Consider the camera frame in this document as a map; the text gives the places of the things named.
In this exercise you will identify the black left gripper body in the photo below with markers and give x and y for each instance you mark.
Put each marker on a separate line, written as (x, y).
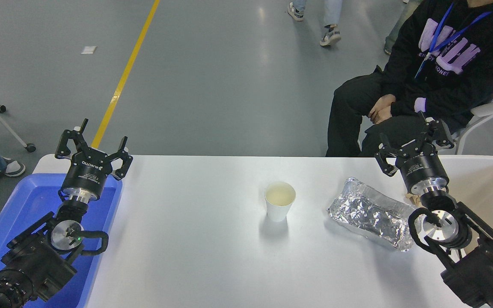
(86, 175)

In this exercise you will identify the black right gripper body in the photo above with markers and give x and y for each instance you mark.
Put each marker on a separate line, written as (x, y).
(424, 169)

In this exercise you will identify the white paper cup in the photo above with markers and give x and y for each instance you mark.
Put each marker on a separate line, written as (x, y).
(279, 203)

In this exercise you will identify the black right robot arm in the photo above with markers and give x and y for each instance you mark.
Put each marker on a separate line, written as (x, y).
(486, 265)

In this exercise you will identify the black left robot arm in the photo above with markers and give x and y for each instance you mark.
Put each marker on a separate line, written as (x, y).
(37, 261)

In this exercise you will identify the seated person's left hand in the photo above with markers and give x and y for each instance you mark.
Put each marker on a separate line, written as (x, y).
(381, 114)

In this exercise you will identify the seated person's right hand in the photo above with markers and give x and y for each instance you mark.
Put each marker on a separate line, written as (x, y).
(385, 101)

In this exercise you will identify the crumpled tan paper ball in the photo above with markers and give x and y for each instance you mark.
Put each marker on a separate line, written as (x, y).
(411, 199)

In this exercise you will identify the seated person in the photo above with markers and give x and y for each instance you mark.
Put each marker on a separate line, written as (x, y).
(452, 81)

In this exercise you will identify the white and grey chair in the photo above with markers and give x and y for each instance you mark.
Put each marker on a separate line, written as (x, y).
(488, 109)

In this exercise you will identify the crumpled silver foil tray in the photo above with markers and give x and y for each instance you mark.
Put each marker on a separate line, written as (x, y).
(370, 214)

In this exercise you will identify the blue plastic tray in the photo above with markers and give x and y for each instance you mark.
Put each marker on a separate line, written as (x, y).
(28, 201)

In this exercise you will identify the large pale plastic bin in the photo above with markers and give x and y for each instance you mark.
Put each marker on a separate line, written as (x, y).
(486, 188)

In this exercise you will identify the grey stand leg with casters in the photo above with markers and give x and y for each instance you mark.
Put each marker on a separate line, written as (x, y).
(2, 122)

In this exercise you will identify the white paper scrap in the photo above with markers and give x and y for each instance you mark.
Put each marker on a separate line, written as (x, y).
(88, 49)

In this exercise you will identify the standing person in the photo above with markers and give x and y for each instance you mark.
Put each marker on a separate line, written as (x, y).
(400, 25)

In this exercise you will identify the walking person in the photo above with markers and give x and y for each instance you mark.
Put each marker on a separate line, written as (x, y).
(331, 25)

